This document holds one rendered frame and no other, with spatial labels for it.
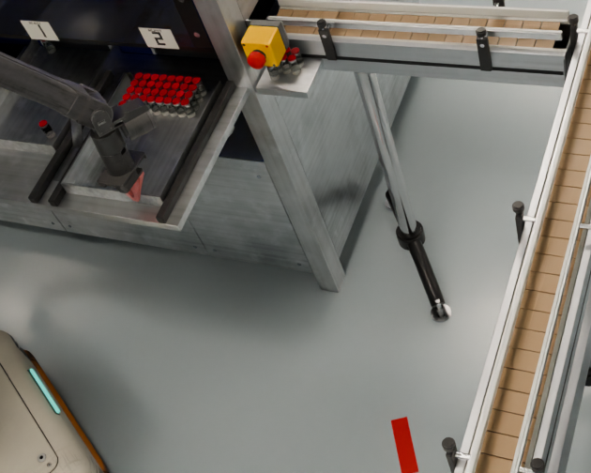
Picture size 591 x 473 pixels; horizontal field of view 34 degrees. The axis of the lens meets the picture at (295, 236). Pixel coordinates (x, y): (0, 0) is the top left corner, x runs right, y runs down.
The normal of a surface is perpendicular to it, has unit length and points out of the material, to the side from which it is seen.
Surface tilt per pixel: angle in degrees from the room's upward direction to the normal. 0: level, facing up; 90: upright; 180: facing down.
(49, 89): 83
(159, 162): 0
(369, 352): 0
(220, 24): 90
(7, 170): 0
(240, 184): 90
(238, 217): 90
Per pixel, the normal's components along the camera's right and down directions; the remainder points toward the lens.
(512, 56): -0.34, 0.80
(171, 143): -0.26, -0.58
